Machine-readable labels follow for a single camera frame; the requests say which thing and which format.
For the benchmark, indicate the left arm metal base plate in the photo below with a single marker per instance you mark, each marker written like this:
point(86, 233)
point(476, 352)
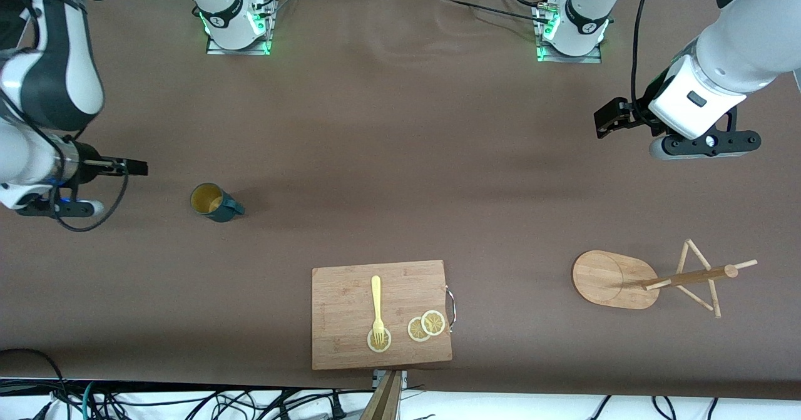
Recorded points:
point(569, 59)

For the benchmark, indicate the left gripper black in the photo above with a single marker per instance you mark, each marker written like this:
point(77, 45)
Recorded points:
point(627, 114)

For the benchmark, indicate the dark teal cup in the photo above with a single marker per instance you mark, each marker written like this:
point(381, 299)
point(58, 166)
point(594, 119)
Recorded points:
point(206, 201)

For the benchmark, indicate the wooden post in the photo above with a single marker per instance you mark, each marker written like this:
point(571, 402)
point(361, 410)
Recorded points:
point(383, 404)

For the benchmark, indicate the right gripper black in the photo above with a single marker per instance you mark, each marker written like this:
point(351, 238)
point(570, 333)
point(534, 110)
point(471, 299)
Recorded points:
point(89, 160)

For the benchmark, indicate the brown table cover sheet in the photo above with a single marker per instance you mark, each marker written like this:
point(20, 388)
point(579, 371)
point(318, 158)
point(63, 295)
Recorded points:
point(400, 157)

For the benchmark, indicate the wooden cutting board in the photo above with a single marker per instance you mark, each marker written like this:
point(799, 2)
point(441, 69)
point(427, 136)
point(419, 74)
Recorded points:
point(344, 307)

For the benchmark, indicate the lemon slice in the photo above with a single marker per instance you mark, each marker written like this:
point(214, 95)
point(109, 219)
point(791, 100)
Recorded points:
point(433, 323)
point(383, 345)
point(414, 331)

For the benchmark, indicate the wooden cup rack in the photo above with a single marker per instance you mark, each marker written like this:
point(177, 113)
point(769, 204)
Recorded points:
point(607, 279)

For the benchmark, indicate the yellow plastic fork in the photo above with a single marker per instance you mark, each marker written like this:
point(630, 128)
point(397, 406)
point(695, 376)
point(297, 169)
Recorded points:
point(376, 295)

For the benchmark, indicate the metal bracket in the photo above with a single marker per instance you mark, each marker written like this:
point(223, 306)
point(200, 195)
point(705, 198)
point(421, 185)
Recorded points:
point(403, 379)

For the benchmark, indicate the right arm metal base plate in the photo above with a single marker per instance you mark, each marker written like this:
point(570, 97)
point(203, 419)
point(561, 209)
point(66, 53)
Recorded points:
point(238, 51)

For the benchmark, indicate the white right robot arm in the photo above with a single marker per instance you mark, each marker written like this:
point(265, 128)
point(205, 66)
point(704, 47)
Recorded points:
point(50, 76)

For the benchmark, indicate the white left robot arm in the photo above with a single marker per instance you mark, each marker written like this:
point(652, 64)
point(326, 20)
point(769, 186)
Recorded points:
point(751, 51)

